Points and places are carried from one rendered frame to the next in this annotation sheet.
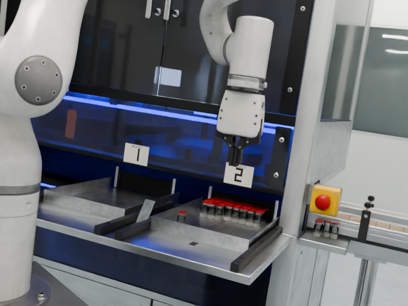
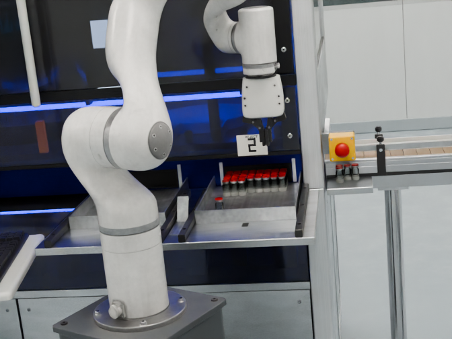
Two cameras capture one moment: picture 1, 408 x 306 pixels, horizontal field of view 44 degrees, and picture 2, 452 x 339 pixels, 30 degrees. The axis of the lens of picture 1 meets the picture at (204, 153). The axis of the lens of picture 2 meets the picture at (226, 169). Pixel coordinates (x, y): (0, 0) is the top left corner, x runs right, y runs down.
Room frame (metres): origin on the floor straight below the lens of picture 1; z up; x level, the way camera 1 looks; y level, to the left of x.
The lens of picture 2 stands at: (-0.80, 0.46, 1.55)
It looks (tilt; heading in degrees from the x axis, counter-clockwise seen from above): 14 degrees down; 348
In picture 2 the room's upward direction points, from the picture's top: 5 degrees counter-clockwise
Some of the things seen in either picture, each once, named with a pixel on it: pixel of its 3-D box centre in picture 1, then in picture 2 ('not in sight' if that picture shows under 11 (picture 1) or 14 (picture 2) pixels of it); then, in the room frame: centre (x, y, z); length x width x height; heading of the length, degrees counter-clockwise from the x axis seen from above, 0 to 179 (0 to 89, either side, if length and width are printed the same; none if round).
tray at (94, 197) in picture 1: (116, 196); (132, 202); (1.49, 0.24, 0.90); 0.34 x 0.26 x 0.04; 159
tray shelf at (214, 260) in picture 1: (154, 222); (188, 216); (1.36, 0.11, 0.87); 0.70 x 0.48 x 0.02; 69
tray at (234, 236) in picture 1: (221, 221); (251, 196); (1.36, -0.07, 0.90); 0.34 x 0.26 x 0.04; 159
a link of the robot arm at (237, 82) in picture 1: (246, 84); (261, 68); (1.16, -0.07, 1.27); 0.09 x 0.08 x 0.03; 69
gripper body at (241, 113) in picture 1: (241, 111); (261, 93); (1.16, -0.07, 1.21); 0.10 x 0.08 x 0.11; 69
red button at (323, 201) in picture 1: (323, 202); (342, 149); (1.34, -0.34, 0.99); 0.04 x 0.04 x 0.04; 69
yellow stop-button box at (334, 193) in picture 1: (325, 200); (342, 146); (1.38, -0.35, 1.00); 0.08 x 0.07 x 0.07; 159
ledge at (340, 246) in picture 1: (325, 241); (350, 183); (1.42, -0.38, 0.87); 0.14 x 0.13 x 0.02; 159
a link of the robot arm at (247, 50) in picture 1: (249, 47); (255, 34); (1.16, -0.07, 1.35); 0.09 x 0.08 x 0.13; 42
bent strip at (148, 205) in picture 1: (136, 215); (179, 214); (1.26, 0.15, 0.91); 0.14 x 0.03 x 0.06; 159
